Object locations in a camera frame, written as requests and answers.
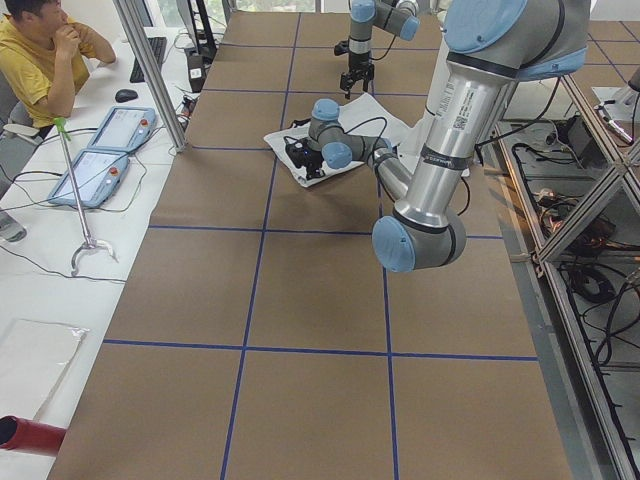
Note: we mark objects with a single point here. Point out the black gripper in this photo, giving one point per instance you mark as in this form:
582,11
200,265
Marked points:
358,63
312,161

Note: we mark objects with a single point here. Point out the grey cartoon print t-shirt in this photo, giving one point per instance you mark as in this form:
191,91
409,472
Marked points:
365,115

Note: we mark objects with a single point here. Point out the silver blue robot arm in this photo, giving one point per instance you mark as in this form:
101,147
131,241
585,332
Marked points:
488,45
398,18

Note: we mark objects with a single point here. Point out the dark brown box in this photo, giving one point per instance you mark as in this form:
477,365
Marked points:
196,71

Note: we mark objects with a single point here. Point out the far blue teach pendant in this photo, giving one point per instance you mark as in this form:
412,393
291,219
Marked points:
124,129

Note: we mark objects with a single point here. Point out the blue teach pendant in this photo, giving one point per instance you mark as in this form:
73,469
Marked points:
98,174
124,129

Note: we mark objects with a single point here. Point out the black computer mouse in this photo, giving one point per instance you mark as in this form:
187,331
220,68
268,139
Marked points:
125,95

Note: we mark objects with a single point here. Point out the near blue teach pendant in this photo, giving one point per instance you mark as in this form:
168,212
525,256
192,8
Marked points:
98,174

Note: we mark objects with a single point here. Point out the silver reacher grabber stick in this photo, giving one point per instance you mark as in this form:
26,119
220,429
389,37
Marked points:
90,244

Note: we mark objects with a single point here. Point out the person in yellow shirt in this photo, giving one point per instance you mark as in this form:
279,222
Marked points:
42,58

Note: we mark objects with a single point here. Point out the clear plastic bag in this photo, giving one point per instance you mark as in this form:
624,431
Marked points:
35,357

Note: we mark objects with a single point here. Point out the red cylinder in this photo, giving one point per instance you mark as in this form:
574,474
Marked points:
28,436

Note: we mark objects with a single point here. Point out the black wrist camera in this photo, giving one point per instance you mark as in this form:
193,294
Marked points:
341,48

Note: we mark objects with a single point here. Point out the aluminium frame cabinet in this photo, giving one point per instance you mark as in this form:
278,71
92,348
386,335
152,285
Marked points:
568,154

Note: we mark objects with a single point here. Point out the aluminium frame post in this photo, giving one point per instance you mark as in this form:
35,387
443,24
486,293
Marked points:
136,35

